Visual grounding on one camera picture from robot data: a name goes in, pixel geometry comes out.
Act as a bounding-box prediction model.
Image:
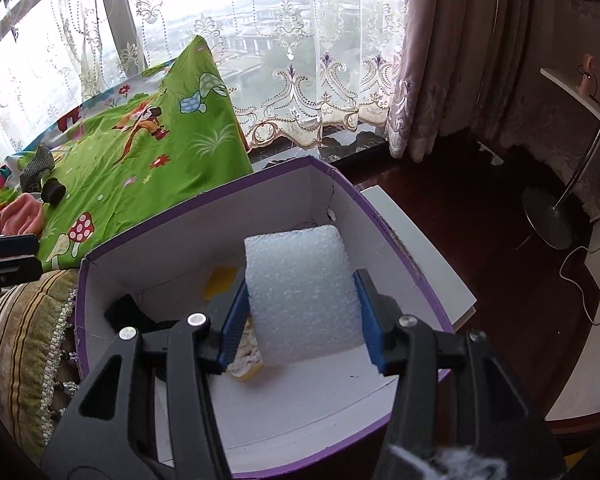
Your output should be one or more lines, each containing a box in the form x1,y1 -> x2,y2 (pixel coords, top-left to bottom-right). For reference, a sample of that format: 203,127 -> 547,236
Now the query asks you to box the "purple cardboard box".
75,155 -> 456,479

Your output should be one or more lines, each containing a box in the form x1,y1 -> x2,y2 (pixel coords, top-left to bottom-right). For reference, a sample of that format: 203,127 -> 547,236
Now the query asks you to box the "white foam block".
243,225 -> 366,365

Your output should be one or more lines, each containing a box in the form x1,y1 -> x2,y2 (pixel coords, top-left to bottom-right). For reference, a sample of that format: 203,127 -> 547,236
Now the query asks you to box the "window frame post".
94,0 -> 149,77

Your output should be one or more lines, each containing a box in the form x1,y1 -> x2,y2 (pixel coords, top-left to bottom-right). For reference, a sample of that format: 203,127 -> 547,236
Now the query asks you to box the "green cartoon printed blanket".
0,35 -> 254,274

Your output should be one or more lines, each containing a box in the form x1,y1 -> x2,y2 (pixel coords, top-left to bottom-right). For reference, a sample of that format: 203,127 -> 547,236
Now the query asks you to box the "yellow sponge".
227,314 -> 282,384

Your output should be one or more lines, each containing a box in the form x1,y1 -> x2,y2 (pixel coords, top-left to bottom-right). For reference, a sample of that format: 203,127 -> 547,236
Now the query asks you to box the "pink patterned drape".
386,0 -> 600,222

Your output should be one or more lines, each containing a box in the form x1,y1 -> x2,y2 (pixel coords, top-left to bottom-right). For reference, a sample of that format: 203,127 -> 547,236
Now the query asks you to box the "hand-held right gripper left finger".
40,280 -> 254,480

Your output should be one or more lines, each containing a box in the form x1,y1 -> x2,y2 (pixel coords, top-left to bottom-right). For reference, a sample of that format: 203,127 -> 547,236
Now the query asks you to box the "white lace curtain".
0,0 -> 412,150

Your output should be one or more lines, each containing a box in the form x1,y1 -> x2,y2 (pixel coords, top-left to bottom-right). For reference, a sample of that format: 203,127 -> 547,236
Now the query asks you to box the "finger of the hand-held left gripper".
0,232 -> 40,263
0,255 -> 44,309

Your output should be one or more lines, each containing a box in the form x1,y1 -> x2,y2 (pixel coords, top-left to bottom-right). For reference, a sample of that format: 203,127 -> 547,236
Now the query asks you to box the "white cable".
559,244 -> 600,329

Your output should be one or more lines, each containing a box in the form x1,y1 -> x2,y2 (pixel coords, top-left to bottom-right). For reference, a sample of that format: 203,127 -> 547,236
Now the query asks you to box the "pink cloth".
0,192 -> 46,239

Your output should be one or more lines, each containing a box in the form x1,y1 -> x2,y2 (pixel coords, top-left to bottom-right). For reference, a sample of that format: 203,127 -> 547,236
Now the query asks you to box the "dark brown round item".
40,182 -> 66,206

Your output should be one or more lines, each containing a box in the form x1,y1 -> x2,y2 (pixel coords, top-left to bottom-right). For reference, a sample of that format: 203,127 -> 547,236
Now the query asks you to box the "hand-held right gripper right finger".
352,267 -> 566,480

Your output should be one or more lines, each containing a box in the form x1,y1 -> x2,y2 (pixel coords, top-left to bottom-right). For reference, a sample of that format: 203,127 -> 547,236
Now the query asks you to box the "striped fringed sofa cushion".
0,269 -> 82,453

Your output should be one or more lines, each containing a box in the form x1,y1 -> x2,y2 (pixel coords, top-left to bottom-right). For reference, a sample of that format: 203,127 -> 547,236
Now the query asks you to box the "white side table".
522,66 -> 600,251

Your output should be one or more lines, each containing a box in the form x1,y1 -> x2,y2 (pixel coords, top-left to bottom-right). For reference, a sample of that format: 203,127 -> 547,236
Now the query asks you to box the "black cloth item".
103,293 -> 181,334

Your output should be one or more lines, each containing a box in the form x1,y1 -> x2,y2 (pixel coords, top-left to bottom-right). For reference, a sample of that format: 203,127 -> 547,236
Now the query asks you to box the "white flat board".
359,185 -> 479,332

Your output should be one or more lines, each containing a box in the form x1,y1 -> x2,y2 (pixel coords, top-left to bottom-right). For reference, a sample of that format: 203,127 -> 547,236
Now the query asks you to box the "houndstooth cloth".
19,144 -> 56,194

